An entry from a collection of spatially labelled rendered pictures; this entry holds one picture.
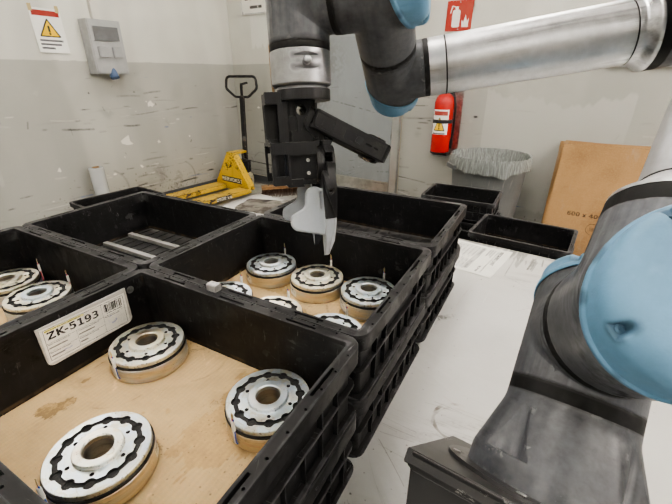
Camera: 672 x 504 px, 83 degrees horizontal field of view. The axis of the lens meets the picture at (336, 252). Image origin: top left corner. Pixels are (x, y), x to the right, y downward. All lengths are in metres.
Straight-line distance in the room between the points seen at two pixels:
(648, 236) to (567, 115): 3.05
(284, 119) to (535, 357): 0.38
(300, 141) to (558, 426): 0.41
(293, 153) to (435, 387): 0.49
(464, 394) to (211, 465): 0.45
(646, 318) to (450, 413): 0.48
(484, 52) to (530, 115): 2.79
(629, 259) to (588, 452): 0.19
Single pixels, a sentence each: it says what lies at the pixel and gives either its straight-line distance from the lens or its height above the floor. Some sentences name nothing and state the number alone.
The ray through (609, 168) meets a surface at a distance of 3.19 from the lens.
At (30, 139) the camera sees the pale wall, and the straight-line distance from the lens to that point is 3.92.
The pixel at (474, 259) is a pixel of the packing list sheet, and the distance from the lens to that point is 1.25.
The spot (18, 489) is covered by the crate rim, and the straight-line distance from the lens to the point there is 0.42.
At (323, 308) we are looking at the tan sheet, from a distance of 0.70.
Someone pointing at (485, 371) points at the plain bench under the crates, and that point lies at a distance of 0.82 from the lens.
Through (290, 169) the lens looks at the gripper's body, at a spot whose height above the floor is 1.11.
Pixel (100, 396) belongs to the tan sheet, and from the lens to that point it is 0.62.
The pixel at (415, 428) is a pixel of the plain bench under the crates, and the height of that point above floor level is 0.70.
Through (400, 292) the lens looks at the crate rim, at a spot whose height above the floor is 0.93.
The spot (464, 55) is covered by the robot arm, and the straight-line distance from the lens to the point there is 0.58.
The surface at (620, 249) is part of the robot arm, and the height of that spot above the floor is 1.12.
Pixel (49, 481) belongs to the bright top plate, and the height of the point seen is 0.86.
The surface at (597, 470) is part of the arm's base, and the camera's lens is 0.41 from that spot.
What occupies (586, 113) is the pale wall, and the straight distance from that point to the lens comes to 3.32.
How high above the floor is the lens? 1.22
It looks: 25 degrees down
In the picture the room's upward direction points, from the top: straight up
